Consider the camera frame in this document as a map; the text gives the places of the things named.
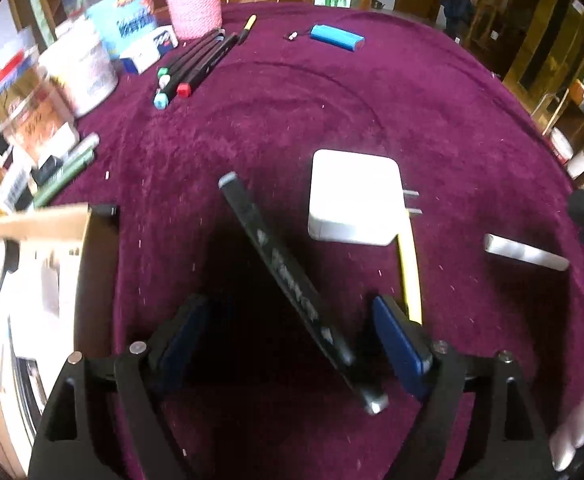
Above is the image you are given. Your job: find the person's right hand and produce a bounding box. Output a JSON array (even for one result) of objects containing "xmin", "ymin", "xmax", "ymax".
[{"xmin": 548, "ymin": 362, "xmax": 584, "ymax": 472}]

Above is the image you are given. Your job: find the wooden shelf unit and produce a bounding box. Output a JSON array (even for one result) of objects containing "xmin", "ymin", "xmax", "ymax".
[{"xmin": 501, "ymin": 0, "xmax": 584, "ymax": 188}]

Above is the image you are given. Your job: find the blue and white carton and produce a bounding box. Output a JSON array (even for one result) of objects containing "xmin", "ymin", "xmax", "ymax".
[{"xmin": 118, "ymin": 25, "xmax": 181, "ymax": 76}]

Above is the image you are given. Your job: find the cardboard box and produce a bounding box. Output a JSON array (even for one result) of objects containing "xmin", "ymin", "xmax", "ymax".
[{"xmin": 0, "ymin": 202, "xmax": 121, "ymax": 479}]

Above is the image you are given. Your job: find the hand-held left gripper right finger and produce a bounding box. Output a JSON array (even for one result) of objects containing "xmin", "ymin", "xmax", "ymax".
[{"xmin": 371, "ymin": 295, "xmax": 559, "ymax": 480}]

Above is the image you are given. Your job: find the black marker green cap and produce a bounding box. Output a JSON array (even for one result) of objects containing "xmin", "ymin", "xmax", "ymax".
[{"xmin": 158, "ymin": 32, "xmax": 225, "ymax": 89}]

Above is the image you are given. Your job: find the black marker white cap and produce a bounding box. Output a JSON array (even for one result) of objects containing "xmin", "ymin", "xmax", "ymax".
[{"xmin": 157, "ymin": 30, "xmax": 221, "ymax": 78}]

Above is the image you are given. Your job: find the white plug adapter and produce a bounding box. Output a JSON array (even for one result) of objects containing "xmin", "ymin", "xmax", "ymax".
[{"xmin": 307, "ymin": 148, "xmax": 423, "ymax": 247}]

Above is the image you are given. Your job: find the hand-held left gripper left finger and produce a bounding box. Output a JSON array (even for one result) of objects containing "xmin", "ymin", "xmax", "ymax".
[{"xmin": 26, "ymin": 292, "xmax": 213, "ymax": 480}]

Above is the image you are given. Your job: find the blue labelled snack container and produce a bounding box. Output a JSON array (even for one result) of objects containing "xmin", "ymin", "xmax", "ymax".
[{"xmin": 70, "ymin": 0, "xmax": 159, "ymax": 57}]

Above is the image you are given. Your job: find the yellow and black pen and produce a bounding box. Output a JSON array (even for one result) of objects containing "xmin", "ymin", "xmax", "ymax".
[{"xmin": 236, "ymin": 13, "xmax": 258, "ymax": 46}]

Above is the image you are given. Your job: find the black marker with grey cap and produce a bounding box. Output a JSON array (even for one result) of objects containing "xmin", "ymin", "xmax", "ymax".
[{"xmin": 218, "ymin": 172, "xmax": 391, "ymax": 416}]

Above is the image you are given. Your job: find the black marker red cap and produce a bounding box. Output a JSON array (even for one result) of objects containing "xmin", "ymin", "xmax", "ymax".
[{"xmin": 176, "ymin": 35, "xmax": 241, "ymax": 99}]

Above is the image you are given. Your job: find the white bucket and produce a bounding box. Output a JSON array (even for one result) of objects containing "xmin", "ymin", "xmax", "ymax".
[{"xmin": 548, "ymin": 127, "xmax": 576, "ymax": 167}]

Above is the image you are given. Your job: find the group of black markers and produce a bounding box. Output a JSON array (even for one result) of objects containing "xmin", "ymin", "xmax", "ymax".
[{"xmin": 153, "ymin": 34, "xmax": 233, "ymax": 110}]

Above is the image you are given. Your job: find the pink woven basket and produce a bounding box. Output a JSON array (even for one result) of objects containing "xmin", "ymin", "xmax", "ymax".
[{"xmin": 161, "ymin": 0, "xmax": 231, "ymax": 41}]

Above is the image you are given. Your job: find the pale flat ruler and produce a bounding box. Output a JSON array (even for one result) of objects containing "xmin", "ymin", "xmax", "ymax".
[{"xmin": 482, "ymin": 233, "xmax": 571, "ymax": 272}]

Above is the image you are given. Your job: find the white plastic tub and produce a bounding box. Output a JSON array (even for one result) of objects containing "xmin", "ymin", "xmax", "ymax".
[{"xmin": 38, "ymin": 21, "xmax": 120, "ymax": 119}]

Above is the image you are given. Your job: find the clear food jar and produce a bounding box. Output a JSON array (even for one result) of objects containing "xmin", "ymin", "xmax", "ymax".
[{"xmin": 0, "ymin": 66, "xmax": 81, "ymax": 162}]

